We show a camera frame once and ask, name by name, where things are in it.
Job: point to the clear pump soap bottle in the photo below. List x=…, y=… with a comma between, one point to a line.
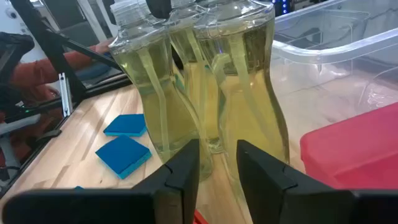
x=248, y=109
x=161, y=102
x=199, y=93

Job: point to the red plastic bin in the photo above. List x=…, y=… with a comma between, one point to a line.
x=357, y=149

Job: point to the blue sponge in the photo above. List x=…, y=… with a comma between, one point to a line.
x=126, y=124
x=122, y=154
x=79, y=188

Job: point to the clear plastic soap bin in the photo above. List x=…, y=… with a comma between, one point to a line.
x=326, y=53

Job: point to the person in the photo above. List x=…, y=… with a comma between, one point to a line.
x=34, y=73

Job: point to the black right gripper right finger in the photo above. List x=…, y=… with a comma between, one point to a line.
x=280, y=193

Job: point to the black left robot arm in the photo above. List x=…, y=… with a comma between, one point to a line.
x=158, y=7

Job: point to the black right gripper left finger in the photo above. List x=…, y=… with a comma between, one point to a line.
x=174, y=186

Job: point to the black aluminium table frame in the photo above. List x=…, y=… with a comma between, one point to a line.
x=56, y=53

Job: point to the silver aluminium bracket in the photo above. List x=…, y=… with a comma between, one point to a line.
x=65, y=96

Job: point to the red dish brush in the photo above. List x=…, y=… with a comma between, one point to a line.
x=199, y=219

